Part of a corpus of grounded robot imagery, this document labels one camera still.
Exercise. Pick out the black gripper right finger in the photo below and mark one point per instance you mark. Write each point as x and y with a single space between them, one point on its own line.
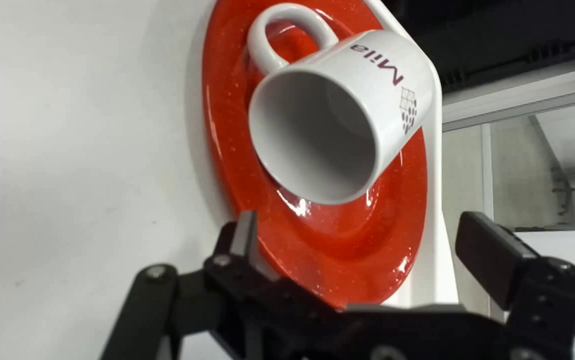
493 255

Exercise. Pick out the red round plate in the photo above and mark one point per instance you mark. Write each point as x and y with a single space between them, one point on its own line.
354 253

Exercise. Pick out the white ceramic mug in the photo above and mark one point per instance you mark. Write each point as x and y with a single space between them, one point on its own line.
328 125

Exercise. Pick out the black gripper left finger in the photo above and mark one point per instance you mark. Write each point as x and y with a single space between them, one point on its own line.
234 244

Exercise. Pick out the black storage crate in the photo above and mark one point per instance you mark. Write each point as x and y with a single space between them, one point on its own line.
474 43

